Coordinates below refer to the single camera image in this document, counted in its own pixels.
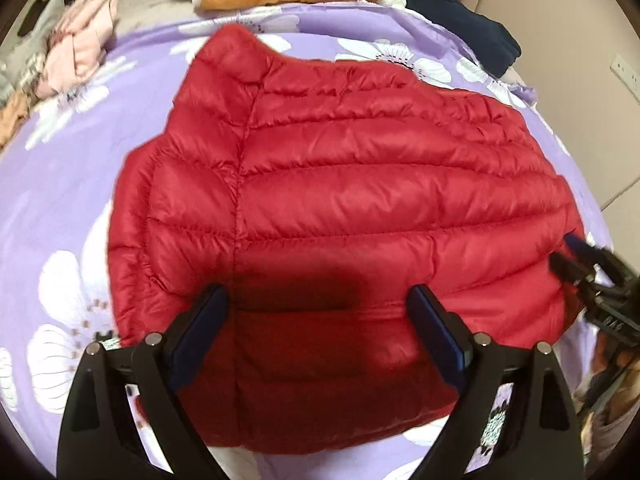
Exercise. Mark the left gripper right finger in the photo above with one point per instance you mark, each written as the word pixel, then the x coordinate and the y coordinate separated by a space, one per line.
pixel 540 437

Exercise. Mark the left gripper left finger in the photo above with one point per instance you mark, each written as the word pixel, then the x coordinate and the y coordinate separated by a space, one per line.
pixel 98 437

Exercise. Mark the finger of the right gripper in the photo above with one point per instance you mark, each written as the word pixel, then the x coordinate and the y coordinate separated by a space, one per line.
pixel 570 271
pixel 589 255

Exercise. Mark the red puffer jacket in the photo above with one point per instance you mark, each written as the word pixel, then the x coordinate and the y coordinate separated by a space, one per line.
pixel 317 193

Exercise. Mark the navy folded garment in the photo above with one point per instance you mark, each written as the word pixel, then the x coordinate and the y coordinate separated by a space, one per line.
pixel 493 45

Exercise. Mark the purple floral bed sheet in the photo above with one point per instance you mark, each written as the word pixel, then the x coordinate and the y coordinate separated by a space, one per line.
pixel 58 175

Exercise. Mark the small tan garment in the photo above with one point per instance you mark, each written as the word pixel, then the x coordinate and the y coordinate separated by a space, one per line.
pixel 12 116

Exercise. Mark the plaid grey garment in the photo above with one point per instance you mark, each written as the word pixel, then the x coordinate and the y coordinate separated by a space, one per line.
pixel 24 62

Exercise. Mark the pink garment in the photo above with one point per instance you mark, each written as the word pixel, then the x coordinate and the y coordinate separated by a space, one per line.
pixel 77 46

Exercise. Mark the white wall power strip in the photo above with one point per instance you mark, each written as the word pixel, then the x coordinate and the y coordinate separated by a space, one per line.
pixel 624 72

